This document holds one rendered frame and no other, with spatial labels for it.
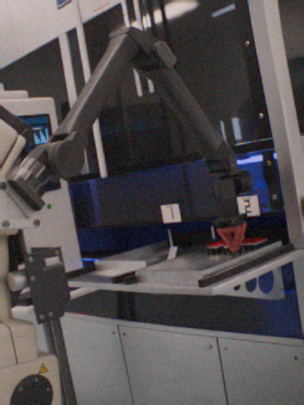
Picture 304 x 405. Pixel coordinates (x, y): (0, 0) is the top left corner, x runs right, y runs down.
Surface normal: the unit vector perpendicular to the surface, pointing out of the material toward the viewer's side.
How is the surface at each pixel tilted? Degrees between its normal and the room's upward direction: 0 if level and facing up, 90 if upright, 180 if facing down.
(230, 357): 90
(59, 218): 90
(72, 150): 94
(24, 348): 90
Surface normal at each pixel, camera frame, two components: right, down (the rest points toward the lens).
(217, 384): -0.73, 0.17
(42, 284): 0.64, -0.07
